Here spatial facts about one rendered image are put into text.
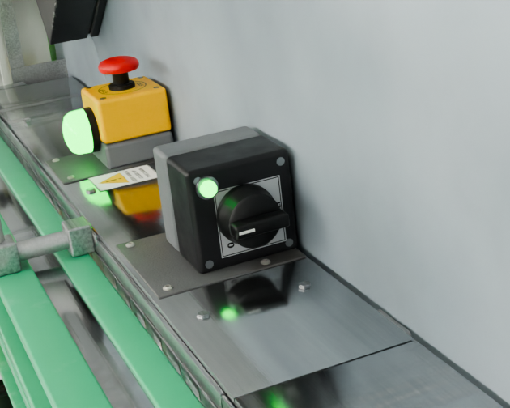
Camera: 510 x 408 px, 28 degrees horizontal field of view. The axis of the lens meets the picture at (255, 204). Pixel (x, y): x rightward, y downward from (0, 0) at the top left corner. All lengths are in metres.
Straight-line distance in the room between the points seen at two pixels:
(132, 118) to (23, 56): 0.50
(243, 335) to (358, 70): 0.18
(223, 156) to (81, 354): 0.17
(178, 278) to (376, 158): 0.19
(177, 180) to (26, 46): 0.76
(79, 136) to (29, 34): 0.49
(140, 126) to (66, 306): 0.27
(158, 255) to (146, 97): 0.25
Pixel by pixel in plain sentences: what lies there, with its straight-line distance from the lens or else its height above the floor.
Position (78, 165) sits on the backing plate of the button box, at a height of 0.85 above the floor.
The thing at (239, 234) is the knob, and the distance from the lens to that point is 0.70.
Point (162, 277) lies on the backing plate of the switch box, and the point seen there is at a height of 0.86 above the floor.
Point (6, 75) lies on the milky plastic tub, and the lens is 1.46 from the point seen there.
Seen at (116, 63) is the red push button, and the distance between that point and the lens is 1.00.
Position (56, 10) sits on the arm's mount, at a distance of 1.16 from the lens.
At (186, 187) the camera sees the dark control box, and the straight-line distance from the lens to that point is 0.71.
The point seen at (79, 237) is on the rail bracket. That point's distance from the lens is 0.85.
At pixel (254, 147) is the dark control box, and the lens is 0.74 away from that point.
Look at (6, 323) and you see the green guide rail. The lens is 0.94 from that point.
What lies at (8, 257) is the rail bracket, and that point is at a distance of 0.84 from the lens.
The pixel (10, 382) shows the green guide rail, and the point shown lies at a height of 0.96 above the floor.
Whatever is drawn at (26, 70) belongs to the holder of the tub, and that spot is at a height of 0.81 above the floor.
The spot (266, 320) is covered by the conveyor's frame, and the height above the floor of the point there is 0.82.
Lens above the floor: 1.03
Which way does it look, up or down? 19 degrees down
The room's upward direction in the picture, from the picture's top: 104 degrees counter-clockwise
